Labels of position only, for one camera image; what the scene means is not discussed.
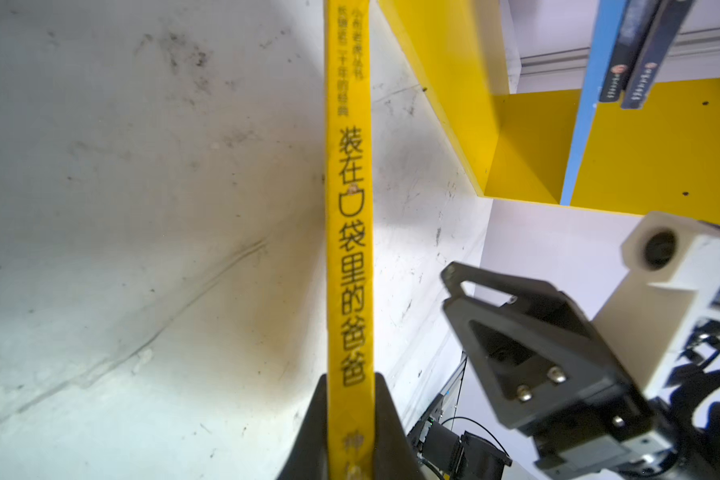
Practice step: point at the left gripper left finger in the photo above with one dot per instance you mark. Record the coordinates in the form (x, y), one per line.
(308, 458)

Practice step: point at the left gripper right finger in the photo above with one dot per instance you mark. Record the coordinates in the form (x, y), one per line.
(393, 457)

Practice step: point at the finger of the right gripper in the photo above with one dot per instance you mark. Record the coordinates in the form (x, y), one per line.
(536, 298)
(533, 370)

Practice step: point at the black wolf cover book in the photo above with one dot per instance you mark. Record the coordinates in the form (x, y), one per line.
(632, 33)

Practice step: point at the dark blue yellow-edged book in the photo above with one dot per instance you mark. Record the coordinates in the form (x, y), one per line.
(664, 28)

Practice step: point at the yellow children's book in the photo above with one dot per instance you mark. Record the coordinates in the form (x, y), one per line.
(349, 240)

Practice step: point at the yellow pink blue bookshelf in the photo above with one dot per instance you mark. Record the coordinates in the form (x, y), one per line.
(561, 147)

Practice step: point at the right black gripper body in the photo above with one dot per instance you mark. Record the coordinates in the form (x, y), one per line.
(593, 418)

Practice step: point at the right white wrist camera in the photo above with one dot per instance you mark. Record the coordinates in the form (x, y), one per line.
(671, 287)

